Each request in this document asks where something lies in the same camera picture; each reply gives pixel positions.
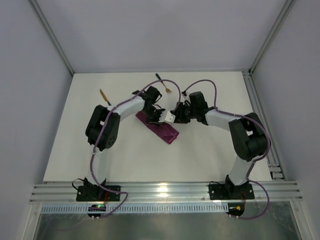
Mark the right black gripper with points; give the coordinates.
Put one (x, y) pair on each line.
(181, 116)

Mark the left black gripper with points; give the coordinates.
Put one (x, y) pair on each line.
(154, 117)

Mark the purple cloth napkin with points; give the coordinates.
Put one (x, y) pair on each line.
(163, 130)

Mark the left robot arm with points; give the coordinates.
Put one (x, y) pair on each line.
(102, 132)

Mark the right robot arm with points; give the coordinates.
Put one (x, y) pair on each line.
(249, 139)

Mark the right black controller board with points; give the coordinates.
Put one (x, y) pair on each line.
(235, 210)

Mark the black controller board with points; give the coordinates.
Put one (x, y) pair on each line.
(96, 210)
(235, 210)

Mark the left black controller board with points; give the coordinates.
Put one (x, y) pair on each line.
(96, 210)

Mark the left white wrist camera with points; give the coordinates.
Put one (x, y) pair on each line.
(169, 117)

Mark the gold fork black handle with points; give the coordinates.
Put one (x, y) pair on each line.
(168, 91)

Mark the gold knife black handle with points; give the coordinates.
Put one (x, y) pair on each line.
(105, 97)

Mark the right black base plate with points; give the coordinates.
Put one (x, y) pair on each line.
(228, 191)

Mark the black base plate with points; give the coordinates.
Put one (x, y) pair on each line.
(228, 191)
(93, 193)

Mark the right side aluminium rail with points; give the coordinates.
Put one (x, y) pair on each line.
(273, 158)

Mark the aluminium rail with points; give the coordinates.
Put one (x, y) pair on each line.
(273, 158)
(159, 192)

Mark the slotted cable duct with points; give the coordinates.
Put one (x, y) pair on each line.
(139, 208)

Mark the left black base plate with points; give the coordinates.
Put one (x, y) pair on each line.
(93, 193)

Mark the front aluminium rail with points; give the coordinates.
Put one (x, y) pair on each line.
(159, 192)

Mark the right corner frame post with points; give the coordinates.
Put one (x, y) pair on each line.
(272, 33)

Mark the corner frame post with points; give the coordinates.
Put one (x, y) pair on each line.
(51, 35)
(272, 33)

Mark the left corner frame post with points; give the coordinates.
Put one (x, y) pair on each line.
(51, 35)

